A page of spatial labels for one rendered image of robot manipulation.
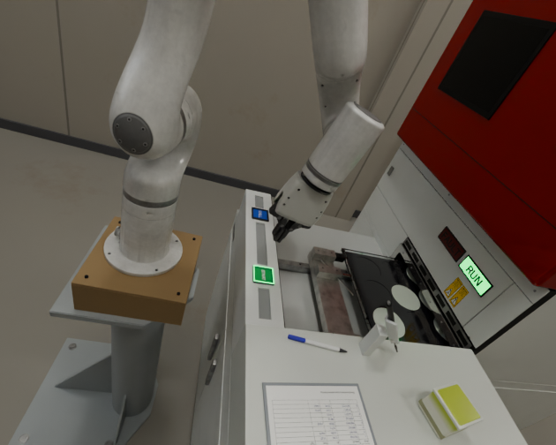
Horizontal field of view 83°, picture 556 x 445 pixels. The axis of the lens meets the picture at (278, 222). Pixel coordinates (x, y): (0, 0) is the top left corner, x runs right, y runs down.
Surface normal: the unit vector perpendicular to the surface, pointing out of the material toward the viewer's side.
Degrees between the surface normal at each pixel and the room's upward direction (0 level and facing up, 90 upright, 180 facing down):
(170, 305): 90
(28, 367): 0
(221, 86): 90
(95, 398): 0
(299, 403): 0
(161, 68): 69
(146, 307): 90
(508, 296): 90
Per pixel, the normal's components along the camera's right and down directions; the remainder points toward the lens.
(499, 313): -0.95, -0.19
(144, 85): 0.00, 0.12
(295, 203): 0.00, 0.62
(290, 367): 0.30, -0.75
